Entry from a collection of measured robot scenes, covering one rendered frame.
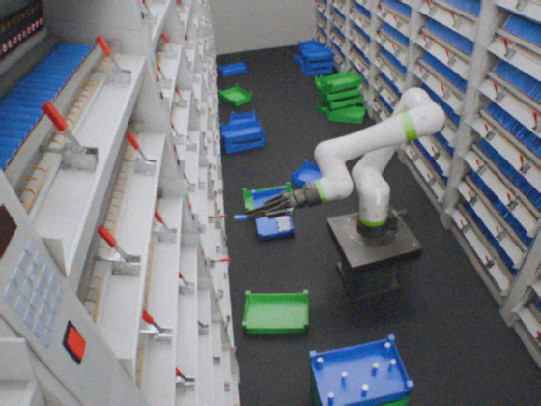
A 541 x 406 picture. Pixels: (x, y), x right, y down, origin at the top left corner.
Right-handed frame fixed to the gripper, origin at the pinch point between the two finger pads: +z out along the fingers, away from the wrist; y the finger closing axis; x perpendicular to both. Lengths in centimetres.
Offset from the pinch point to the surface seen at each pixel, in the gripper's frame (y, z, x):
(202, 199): -6.6, 18.4, -10.4
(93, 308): 89, 12, -68
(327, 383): 63, -8, 29
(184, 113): -8.7, 10.1, -46.7
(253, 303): -2, 20, 56
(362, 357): 56, -22, 33
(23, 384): 110, 3, -84
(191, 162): -4.9, 14.8, -28.8
